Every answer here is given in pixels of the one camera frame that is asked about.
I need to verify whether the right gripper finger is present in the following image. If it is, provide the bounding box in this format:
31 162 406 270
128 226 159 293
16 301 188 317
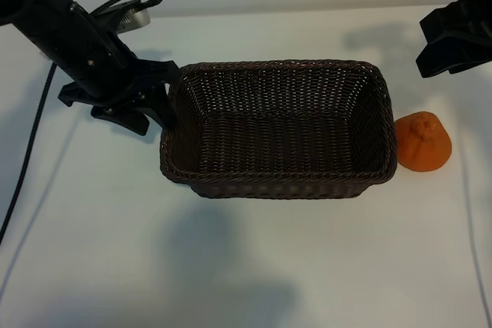
419 0 492 51
415 38 492 79

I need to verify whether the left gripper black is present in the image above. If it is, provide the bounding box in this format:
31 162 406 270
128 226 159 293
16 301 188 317
15 0 181 137

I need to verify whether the orange fruit with knob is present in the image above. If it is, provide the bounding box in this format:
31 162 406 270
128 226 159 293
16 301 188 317
394 111 453 172

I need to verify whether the dark brown wicker basket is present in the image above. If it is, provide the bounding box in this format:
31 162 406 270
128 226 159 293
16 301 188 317
159 58 398 201

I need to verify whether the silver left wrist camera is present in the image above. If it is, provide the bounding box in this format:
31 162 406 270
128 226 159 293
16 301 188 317
115 8 152 34

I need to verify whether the black left camera bracket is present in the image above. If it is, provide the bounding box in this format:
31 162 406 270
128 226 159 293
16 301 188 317
90 0 145 35

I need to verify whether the braided black cable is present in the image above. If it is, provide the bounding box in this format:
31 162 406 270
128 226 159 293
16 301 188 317
0 0 164 245

